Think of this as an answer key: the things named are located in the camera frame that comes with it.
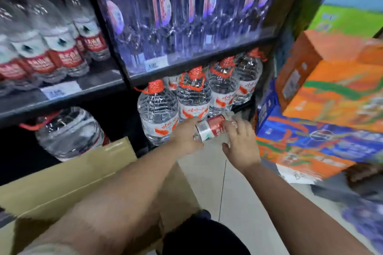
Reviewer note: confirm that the row of blue-tinted bottles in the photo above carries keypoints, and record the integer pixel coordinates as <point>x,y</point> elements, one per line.
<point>185,18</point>

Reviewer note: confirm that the orange green-striped carton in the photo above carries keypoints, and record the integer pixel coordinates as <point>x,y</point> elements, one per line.
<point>299,162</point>

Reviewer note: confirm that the person's right hand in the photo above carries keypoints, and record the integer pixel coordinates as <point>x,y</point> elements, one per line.
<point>244,147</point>

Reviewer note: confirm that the person's right forearm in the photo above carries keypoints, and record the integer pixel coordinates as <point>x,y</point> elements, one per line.
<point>299,213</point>

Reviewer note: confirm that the green carton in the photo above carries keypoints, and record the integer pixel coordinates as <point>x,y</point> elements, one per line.
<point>344,21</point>

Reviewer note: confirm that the person's pale shirt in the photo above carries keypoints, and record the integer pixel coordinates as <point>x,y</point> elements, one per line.
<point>48,250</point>

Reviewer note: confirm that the person's right leg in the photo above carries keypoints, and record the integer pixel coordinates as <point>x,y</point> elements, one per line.
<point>206,237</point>

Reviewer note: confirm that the pack of blue bottles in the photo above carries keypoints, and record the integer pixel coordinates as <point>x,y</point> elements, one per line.
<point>365,219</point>

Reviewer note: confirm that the orange gift carton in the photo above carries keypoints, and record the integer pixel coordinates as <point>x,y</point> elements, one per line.
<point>338,90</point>

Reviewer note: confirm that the brown cardboard box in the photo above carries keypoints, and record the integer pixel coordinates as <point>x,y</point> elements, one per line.
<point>60,180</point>

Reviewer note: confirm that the row of red-cap water bottles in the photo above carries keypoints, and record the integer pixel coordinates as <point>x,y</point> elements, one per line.
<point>54,42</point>

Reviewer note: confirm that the person's left hand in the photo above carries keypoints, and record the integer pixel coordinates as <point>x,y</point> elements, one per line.
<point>185,139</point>

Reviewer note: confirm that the person's left forearm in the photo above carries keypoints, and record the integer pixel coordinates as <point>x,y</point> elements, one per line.
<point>119,198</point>

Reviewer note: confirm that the large jugs group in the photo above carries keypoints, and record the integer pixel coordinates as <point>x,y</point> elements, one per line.
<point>194,96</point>

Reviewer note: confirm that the blue-edged white price tag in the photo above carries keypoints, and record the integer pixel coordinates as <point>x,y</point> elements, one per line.
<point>61,90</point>
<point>156,63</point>

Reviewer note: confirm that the blue printed carton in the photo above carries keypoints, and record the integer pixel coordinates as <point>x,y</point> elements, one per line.
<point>329,141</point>

